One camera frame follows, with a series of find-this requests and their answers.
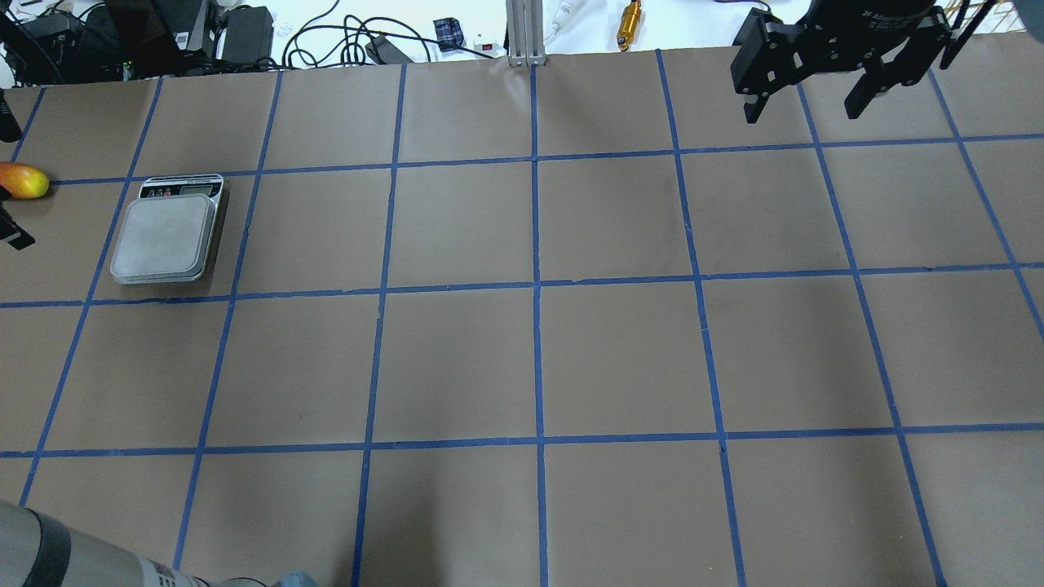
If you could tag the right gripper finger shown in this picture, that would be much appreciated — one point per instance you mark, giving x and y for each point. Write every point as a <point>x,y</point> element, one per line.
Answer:
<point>754,103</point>
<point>865,90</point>

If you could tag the red yellow mango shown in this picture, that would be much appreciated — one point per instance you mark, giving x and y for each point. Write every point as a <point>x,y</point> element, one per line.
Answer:
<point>22,182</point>

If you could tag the black power adapter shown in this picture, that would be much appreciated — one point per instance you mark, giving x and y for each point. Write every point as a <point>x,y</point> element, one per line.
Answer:
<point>247,35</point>

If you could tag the white power strip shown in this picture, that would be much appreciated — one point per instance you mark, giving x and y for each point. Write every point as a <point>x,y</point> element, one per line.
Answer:
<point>487,45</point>

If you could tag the yellow brass tool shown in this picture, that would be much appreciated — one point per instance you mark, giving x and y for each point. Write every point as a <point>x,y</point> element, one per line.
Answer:
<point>628,25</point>

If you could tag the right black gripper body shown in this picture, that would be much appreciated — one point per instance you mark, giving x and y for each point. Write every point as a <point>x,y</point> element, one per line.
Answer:
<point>871,24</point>

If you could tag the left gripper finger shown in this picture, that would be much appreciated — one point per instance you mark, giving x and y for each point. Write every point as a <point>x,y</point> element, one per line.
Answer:
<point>12,234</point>
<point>10,129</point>

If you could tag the silver digital kitchen scale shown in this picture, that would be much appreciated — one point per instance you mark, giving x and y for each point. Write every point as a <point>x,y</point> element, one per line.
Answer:
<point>167,231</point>

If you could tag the aluminium frame post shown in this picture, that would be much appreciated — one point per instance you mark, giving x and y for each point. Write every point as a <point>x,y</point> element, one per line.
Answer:
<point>525,33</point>

